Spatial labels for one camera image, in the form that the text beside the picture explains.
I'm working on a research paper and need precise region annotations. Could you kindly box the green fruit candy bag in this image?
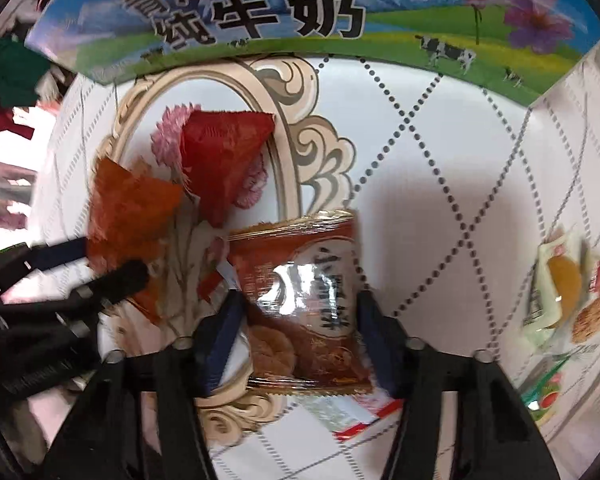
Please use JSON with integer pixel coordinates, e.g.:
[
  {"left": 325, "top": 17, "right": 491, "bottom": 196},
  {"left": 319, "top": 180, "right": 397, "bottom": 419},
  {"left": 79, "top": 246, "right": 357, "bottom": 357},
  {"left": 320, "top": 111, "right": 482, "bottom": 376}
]
[{"left": 519, "top": 354, "right": 571, "bottom": 426}]

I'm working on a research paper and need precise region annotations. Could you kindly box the red white snack packet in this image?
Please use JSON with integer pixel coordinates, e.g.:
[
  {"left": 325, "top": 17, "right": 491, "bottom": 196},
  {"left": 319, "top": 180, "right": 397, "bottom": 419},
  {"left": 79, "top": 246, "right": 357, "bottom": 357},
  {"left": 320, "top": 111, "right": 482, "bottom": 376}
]
[{"left": 298, "top": 389, "right": 403, "bottom": 441}]

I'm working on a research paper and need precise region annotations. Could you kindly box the pile of clothes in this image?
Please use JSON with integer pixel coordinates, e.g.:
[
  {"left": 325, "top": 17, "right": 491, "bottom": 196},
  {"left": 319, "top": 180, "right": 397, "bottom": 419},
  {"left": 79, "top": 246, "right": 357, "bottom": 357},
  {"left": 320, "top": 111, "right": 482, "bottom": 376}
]
[{"left": 0, "top": 0, "right": 76, "bottom": 231}]

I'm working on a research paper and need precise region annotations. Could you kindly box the yellow egg yolk pastry packet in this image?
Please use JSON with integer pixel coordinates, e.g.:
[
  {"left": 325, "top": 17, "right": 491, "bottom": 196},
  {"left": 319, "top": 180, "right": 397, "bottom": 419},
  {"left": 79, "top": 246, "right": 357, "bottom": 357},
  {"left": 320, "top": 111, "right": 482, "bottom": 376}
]
[{"left": 522, "top": 224, "right": 588, "bottom": 349}]

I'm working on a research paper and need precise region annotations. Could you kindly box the brown pastry snack packet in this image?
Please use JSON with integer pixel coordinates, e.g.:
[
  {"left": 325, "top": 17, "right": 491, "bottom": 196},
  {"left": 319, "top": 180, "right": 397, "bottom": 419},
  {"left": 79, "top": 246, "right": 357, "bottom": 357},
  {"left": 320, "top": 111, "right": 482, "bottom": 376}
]
[{"left": 228, "top": 209, "right": 372, "bottom": 396}]

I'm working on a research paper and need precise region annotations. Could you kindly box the white strawberry cookie packet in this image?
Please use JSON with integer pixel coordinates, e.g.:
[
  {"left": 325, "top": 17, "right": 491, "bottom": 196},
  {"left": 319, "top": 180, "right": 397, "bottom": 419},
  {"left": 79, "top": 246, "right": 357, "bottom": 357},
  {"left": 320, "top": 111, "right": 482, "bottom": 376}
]
[{"left": 569, "top": 255, "right": 600, "bottom": 346}]

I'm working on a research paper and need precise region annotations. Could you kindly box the cardboard milk carton box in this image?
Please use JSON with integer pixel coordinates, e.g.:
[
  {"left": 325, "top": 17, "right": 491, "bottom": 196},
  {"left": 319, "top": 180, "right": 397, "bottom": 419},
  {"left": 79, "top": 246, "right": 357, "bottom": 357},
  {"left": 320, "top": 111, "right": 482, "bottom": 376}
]
[{"left": 26, "top": 0, "right": 600, "bottom": 104}]

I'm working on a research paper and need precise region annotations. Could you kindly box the orange foil snack bag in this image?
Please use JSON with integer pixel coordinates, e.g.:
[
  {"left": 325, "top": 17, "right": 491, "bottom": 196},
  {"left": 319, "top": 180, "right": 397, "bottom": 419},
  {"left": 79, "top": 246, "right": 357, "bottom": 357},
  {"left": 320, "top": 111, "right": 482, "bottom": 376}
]
[{"left": 86, "top": 157, "right": 183, "bottom": 325}]

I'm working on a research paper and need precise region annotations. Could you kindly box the small red triangular packet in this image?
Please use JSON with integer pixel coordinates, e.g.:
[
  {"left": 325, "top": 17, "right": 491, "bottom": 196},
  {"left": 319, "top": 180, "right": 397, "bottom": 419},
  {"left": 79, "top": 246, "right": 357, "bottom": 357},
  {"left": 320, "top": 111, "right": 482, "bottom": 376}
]
[{"left": 180, "top": 110, "right": 275, "bottom": 229}]

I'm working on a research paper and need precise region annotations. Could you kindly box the white diamond pattern folding table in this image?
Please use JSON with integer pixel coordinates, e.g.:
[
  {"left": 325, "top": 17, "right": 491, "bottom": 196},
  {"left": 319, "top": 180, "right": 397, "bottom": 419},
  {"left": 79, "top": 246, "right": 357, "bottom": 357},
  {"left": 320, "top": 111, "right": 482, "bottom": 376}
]
[{"left": 24, "top": 34, "right": 600, "bottom": 480}]

